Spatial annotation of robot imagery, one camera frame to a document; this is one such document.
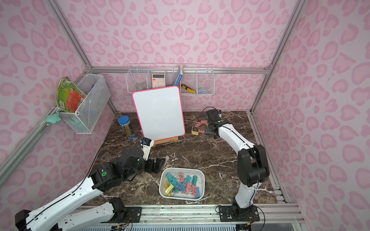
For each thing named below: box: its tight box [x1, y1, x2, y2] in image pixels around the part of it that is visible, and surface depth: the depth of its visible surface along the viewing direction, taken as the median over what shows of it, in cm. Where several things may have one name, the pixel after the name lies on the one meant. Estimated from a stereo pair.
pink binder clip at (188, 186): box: [185, 181, 193, 192], surface depth 82 cm
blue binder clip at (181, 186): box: [176, 181, 186, 193], surface depth 80 cm
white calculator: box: [151, 73, 166, 89], surface depth 97 cm
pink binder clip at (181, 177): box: [178, 174, 185, 183], surface depth 84 cm
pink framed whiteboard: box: [132, 85, 186, 142], surface depth 91 cm
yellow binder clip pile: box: [164, 183, 174, 195], surface depth 78 cm
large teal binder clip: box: [191, 175, 199, 186], surface depth 84 cm
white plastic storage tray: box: [158, 167, 206, 202], surface depth 82 cm
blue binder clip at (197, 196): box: [195, 186, 200, 199], surface depth 80 cm
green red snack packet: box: [55, 76, 87, 113], surface depth 73 cm
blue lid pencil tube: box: [117, 115, 138, 142], surface depth 93 cm
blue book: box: [171, 64, 184, 87], surface depth 89 cm
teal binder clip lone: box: [165, 172, 173, 183], surface depth 84 cm
